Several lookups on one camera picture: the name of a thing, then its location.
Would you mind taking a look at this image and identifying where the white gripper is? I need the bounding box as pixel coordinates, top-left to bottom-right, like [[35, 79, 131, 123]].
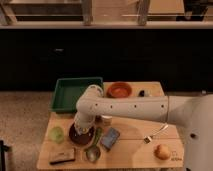
[[74, 113, 94, 135]]

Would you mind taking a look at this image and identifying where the dark purple bowl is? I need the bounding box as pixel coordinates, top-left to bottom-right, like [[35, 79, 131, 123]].
[[69, 126, 94, 145]]

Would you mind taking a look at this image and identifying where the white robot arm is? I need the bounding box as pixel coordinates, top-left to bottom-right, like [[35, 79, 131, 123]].
[[74, 85, 213, 171]]

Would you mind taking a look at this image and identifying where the orange bowl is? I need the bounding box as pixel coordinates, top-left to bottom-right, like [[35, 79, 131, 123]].
[[107, 82, 132, 98]]

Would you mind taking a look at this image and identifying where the white paper cup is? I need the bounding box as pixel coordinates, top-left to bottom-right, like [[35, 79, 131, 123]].
[[101, 115, 112, 126]]

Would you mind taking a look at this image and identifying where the green apple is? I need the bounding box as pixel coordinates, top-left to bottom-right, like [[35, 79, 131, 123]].
[[48, 126, 64, 143]]

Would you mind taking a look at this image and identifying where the blue sponge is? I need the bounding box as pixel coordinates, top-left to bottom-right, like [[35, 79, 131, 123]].
[[100, 127, 120, 151]]

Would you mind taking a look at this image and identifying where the green plastic tray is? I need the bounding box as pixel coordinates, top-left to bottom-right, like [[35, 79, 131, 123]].
[[51, 77, 103, 114]]

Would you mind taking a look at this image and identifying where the dark brown wooden block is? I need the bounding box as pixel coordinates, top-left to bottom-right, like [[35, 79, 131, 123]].
[[49, 148, 75, 165]]

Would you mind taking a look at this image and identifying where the silver fork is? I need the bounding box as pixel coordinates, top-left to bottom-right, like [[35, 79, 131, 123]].
[[143, 124, 168, 144]]

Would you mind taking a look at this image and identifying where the metal spoon green handle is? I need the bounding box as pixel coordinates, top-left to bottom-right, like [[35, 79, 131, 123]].
[[85, 127, 102, 162]]

